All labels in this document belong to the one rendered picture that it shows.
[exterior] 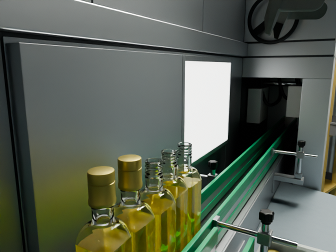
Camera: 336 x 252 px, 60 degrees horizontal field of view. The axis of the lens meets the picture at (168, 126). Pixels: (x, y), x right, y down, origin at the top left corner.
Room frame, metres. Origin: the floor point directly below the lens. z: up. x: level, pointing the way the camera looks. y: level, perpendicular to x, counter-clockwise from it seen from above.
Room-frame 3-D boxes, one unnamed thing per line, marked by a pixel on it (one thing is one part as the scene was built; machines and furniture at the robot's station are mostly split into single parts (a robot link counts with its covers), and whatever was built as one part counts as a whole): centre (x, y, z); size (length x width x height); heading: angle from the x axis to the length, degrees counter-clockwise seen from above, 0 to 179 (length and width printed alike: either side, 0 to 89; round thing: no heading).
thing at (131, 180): (0.40, 0.05, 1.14); 0.04 x 0.04 x 0.04
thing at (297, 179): (1.09, -0.49, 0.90); 0.17 x 0.05 x 0.23; 60
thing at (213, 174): (0.85, -0.12, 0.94); 0.07 x 0.04 x 0.13; 60
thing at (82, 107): (0.79, -0.02, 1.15); 0.90 x 0.03 x 0.34; 150
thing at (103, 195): (0.35, 0.08, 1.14); 0.04 x 0.04 x 0.04
